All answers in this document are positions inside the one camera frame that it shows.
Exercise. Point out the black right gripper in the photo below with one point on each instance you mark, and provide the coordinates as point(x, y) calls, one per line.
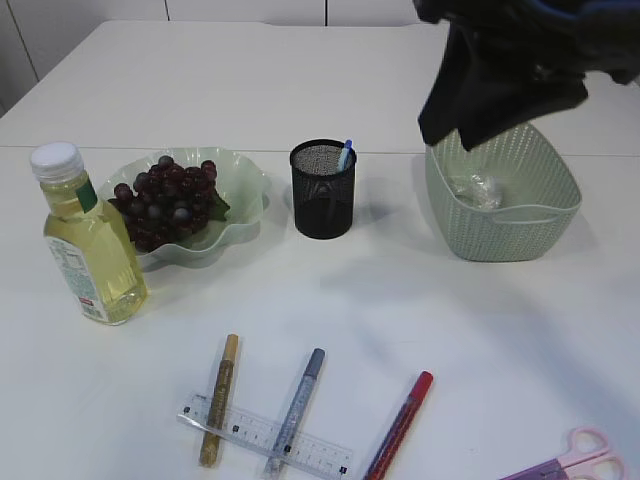
point(482, 97)

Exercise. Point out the clear plastic sheet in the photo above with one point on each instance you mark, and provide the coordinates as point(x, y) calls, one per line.
point(480, 191)

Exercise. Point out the blue capped safety scissors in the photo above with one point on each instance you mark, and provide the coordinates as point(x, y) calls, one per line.
point(344, 157)

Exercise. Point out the purple artificial grape bunch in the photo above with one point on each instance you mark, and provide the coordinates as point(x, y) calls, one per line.
point(169, 203)

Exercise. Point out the pink purple scissors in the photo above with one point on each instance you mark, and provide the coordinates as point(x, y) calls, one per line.
point(588, 449)

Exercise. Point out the yellow tea drink bottle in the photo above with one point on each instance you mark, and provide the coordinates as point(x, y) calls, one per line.
point(87, 238)

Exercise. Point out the green woven plastic basket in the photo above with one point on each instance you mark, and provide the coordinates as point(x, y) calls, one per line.
point(540, 196)

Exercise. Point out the black mesh pen cup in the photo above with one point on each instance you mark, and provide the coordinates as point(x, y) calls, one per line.
point(323, 199)

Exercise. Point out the green wavy plastic plate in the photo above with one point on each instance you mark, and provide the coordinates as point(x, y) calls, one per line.
point(241, 184)

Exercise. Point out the red glitter pen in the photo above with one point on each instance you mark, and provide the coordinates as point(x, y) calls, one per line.
point(394, 437)

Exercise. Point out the clear plastic ruler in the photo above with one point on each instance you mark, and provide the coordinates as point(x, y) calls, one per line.
point(245, 429)

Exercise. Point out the silver glitter pen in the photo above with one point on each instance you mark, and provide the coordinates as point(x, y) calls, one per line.
point(294, 415)

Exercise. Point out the gold glitter pen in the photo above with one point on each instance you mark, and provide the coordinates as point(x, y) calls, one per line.
point(210, 444)

